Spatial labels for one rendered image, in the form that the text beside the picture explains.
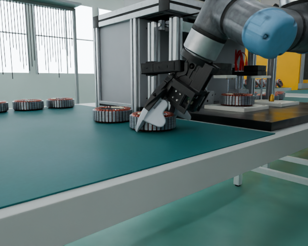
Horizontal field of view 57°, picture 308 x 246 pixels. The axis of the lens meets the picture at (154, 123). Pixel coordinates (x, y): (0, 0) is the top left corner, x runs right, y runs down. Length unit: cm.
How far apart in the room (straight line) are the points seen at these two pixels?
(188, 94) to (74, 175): 31
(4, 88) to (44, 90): 88
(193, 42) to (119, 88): 57
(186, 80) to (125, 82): 48
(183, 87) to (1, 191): 39
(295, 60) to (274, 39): 417
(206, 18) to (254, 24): 12
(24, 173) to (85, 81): 748
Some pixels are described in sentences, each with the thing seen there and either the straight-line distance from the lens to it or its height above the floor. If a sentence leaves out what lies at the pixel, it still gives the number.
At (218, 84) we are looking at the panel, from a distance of 132.
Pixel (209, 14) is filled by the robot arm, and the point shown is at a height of 99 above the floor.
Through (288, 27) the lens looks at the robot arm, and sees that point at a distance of 51.
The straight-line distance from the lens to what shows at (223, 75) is 98.
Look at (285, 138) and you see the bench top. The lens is 69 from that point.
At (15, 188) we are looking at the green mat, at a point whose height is 75.
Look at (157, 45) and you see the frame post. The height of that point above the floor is 98.
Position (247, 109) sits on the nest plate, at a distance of 90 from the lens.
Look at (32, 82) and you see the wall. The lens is 731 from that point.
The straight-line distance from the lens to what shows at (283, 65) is 473.
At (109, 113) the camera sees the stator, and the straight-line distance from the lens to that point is 77.
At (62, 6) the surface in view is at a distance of 463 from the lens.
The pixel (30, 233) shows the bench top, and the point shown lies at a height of 72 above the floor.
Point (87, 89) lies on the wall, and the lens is 788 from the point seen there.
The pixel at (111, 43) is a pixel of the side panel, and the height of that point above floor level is 100.
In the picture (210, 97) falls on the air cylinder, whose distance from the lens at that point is 107.
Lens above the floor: 87
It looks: 9 degrees down
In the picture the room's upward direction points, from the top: straight up
